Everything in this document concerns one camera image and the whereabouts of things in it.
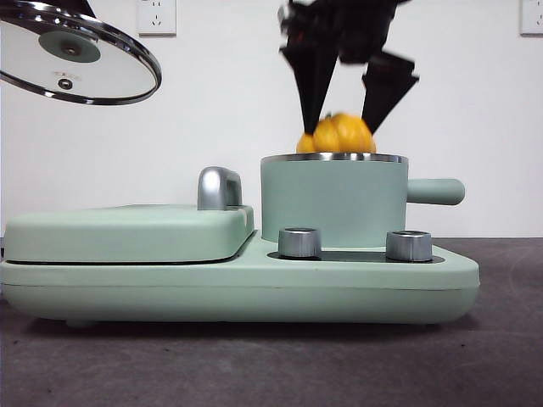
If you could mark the mint green cooker base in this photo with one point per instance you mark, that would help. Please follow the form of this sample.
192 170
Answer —
339 292

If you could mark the white wall socket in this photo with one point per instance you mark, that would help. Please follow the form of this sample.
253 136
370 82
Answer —
532 17
156 17

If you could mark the yellow pumpkin with green stem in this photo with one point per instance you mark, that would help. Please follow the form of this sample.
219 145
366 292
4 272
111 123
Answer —
339 135

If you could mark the silver control knob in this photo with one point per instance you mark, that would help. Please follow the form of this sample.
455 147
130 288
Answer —
407 246
299 243

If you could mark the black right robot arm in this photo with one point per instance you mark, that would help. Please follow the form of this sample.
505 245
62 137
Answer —
348 25

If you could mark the mint green griddle cover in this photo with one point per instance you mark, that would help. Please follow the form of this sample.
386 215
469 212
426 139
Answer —
127 237

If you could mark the glass lid with green knob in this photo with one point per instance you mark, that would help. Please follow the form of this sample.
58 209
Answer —
72 55

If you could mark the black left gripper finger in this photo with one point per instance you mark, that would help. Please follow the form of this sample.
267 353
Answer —
90 6

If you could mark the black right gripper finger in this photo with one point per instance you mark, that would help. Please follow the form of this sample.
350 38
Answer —
386 89
311 85

